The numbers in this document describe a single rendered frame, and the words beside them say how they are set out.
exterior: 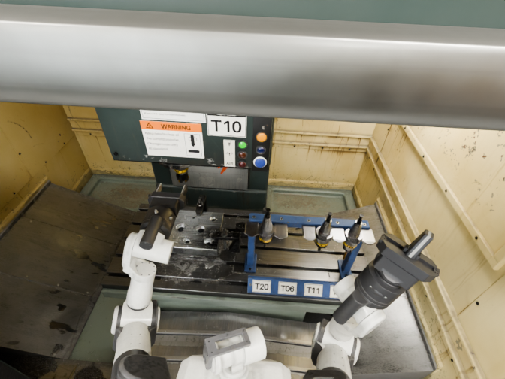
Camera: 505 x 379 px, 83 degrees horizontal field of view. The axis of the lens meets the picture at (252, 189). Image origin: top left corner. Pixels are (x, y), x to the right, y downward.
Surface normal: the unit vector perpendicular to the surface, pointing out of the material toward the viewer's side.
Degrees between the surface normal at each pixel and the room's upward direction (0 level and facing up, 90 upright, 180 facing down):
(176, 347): 8
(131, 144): 90
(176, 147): 90
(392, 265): 78
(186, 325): 7
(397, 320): 24
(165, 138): 90
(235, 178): 90
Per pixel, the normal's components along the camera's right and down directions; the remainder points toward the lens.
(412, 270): -0.56, 0.37
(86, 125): -0.06, 0.67
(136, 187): 0.03, -0.74
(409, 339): -0.38, -0.70
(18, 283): 0.44, -0.67
